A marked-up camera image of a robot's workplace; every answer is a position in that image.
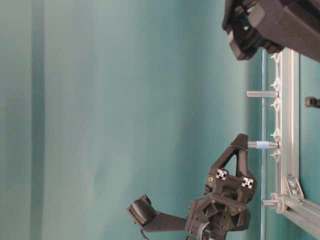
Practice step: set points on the silver post with blue band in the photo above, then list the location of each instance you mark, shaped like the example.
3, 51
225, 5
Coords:
263, 145

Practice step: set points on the bottom silver standoff post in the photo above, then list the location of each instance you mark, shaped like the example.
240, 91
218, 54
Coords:
271, 203

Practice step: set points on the aluminium extrusion frame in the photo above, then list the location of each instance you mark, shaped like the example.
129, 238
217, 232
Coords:
288, 189

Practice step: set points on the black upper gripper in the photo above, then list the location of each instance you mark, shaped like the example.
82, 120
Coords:
272, 25

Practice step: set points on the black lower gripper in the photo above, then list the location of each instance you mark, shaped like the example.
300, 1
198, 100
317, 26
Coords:
224, 206

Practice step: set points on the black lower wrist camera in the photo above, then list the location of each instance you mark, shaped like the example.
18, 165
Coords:
151, 220

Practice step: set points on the silver standoff post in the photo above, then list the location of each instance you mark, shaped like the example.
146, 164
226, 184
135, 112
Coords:
262, 94
271, 203

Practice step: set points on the upper silver standoff post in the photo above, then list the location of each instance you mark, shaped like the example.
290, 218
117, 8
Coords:
262, 94

